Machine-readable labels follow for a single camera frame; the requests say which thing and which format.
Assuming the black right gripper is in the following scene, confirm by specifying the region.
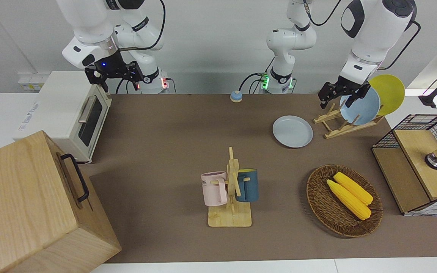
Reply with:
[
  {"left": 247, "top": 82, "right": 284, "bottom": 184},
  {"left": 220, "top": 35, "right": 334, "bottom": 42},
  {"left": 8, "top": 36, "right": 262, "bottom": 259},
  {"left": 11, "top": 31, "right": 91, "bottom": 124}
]
[{"left": 85, "top": 50, "right": 144, "bottom": 94}]

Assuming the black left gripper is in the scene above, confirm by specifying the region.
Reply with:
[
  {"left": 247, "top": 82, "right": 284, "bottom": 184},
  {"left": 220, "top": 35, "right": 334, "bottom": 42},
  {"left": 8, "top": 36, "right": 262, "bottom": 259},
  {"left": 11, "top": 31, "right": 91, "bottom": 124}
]
[{"left": 319, "top": 75, "right": 371, "bottom": 111}]

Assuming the light blue plate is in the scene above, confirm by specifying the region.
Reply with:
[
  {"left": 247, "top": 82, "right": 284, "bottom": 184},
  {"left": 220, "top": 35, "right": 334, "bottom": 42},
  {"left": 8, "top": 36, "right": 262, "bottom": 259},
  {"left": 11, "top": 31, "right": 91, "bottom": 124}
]
[{"left": 339, "top": 86, "right": 381, "bottom": 126}]

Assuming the wooden plate rack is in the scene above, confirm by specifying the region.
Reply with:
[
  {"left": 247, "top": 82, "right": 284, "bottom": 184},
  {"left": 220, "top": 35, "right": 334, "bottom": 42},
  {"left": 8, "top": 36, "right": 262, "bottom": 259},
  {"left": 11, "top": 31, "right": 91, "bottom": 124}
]
[{"left": 313, "top": 102, "right": 386, "bottom": 140}]

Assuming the yellow plate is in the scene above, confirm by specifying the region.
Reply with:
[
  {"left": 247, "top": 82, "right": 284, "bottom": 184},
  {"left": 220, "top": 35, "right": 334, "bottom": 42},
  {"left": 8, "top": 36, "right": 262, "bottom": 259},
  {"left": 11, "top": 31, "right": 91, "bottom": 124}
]
[{"left": 368, "top": 74, "right": 406, "bottom": 116}]

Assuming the gray plate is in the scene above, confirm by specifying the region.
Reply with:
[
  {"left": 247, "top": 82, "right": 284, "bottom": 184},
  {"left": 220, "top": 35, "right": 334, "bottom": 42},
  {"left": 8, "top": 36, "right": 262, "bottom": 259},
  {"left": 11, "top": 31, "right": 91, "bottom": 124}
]
[{"left": 272, "top": 115, "right": 314, "bottom": 149}]

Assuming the white toaster oven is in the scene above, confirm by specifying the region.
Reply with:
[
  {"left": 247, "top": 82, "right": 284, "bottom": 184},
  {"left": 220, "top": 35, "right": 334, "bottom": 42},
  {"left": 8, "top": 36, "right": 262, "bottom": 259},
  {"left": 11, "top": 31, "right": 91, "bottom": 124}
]
[{"left": 13, "top": 71, "right": 112, "bottom": 164}]

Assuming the yellow corn cob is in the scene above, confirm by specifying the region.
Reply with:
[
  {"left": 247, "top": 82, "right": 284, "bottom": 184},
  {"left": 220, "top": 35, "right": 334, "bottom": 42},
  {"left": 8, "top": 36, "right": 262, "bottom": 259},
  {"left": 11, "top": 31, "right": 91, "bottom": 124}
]
[
  {"left": 333, "top": 172, "right": 374, "bottom": 206},
  {"left": 327, "top": 179, "right": 372, "bottom": 221}
]

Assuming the brown table mat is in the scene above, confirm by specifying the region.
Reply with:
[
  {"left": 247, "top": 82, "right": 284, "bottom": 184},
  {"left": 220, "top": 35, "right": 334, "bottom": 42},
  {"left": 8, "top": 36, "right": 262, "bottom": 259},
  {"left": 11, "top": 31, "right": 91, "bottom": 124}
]
[{"left": 80, "top": 93, "right": 437, "bottom": 264}]

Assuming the brown wicker basket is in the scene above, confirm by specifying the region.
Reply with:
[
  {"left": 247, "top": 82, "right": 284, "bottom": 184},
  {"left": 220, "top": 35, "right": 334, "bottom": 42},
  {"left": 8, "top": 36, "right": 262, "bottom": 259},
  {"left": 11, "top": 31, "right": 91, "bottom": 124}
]
[{"left": 307, "top": 164, "right": 384, "bottom": 238}]

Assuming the dark blue mug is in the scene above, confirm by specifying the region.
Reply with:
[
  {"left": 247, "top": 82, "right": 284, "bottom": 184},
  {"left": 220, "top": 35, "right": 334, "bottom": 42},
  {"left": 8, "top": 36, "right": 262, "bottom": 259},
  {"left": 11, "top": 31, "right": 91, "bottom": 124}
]
[{"left": 236, "top": 169, "right": 259, "bottom": 202}]

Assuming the pink mug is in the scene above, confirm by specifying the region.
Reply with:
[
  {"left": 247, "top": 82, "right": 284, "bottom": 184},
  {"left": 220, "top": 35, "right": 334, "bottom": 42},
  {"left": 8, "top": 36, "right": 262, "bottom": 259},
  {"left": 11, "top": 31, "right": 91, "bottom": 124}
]
[{"left": 201, "top": 171, "right": 229, "bottom": 207}]

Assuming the light wooden box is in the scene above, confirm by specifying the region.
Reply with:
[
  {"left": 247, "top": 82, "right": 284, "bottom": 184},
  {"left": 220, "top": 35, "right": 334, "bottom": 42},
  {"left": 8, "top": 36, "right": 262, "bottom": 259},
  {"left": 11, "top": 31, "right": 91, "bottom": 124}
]
[{"left": 0, "top": 130, "right": 122, "bottom": 273}]

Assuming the small wooden block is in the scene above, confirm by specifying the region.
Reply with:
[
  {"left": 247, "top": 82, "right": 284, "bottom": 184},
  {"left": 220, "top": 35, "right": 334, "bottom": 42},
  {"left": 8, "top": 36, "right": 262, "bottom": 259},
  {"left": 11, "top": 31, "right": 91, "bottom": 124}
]
[{"left": 207, "top": 147, "right": 253, "bottom": 228}]

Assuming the toaster oven door handle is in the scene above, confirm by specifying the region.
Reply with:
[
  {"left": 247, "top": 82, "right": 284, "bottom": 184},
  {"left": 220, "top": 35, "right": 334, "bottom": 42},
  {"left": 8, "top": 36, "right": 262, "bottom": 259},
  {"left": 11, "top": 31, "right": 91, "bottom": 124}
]
[{"left": 78, "top": 95, "right": 97, "bottom": 124}]

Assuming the black right arm wrist cable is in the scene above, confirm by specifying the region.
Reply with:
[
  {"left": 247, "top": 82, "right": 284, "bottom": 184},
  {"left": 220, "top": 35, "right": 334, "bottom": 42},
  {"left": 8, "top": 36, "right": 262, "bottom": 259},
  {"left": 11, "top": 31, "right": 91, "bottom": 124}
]
[{"left": 118, "top": 0, "right": 166, "bottom": 52}]

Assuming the black arm wrist cable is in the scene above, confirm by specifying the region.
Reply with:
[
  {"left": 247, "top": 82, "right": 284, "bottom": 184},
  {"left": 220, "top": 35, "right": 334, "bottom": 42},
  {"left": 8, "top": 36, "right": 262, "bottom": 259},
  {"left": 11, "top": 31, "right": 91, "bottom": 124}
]
[
  {"left": 377, "top": 20, "right": 421, "bottom": 71},
  {"left": 118, "top": 0, "right": 166, "bottom": 52}
]

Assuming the black left arm upper cable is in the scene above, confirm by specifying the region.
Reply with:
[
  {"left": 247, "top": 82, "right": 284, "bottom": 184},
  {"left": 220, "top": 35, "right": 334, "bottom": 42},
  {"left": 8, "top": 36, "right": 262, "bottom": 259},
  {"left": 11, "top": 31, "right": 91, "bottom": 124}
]
[{"left": 303, "top": 0, "right": 343, "bottom": 27}]

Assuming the black left arm wrist cable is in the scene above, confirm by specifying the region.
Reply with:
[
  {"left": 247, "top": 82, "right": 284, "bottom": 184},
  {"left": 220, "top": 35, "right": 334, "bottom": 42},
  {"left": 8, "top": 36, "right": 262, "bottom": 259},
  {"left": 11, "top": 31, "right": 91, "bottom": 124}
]
[{"left": 377, "top": 20, "right": 421, "bottom": 71}]

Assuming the black left arm base cable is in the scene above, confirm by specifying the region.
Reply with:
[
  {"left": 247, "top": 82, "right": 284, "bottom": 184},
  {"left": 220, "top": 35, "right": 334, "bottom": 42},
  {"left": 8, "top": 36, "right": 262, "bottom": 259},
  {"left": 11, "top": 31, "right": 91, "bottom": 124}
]
[{"left": 239, "top": 72, "right": 266, "bottom": 94}]

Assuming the black wire wooden shelf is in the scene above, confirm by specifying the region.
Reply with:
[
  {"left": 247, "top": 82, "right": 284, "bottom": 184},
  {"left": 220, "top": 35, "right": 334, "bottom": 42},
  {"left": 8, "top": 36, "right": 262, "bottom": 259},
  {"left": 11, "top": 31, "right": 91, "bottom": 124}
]
[{"left": 371, "top": 114, "right": 437, "bottom": 217}]

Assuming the black box handle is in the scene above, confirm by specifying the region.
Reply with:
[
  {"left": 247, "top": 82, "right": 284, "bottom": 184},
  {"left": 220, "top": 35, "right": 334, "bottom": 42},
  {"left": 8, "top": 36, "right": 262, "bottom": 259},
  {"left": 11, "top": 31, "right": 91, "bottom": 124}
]
[{"left": 60, "top": 153, "right": 90, "bottom": 203}]

